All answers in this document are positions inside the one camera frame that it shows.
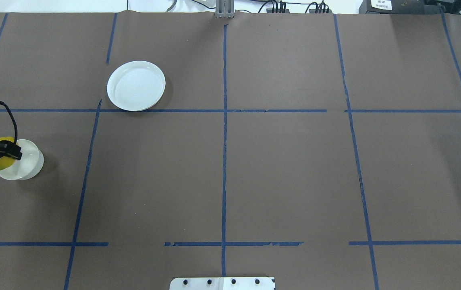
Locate yellow lemon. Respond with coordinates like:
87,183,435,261
0,137,16,170

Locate white bowl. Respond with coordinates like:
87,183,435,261
0,139,44,180

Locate white plate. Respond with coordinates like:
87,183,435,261
106,60,166,112

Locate black box with label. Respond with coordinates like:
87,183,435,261
358,0,442,15

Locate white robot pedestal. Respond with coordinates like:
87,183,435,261
169,277,276,290

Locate aluminium frame post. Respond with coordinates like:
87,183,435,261
215,0,235,19

